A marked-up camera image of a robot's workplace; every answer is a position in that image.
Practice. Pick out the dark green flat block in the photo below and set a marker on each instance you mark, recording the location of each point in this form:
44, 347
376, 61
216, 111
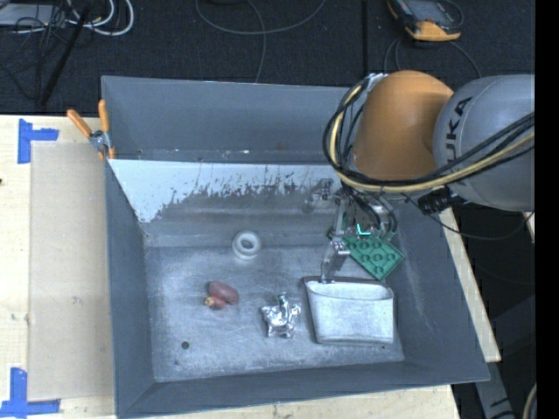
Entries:
375, 258

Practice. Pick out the pale grey cloth pouch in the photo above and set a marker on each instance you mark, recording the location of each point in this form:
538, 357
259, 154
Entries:
354, 317

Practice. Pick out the crumpled silver foil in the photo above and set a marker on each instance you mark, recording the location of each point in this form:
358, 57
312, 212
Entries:
281, 317

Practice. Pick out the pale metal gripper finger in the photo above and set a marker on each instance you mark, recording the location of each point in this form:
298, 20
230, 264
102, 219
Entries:
337, 260
327, 264

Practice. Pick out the grey metal bin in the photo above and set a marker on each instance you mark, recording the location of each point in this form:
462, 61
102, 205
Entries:
218, 347

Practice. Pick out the red-brown toy food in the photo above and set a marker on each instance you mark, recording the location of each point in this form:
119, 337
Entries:
222, 294

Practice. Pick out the pale wood flat board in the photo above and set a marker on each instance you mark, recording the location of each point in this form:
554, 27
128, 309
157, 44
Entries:
65, 256

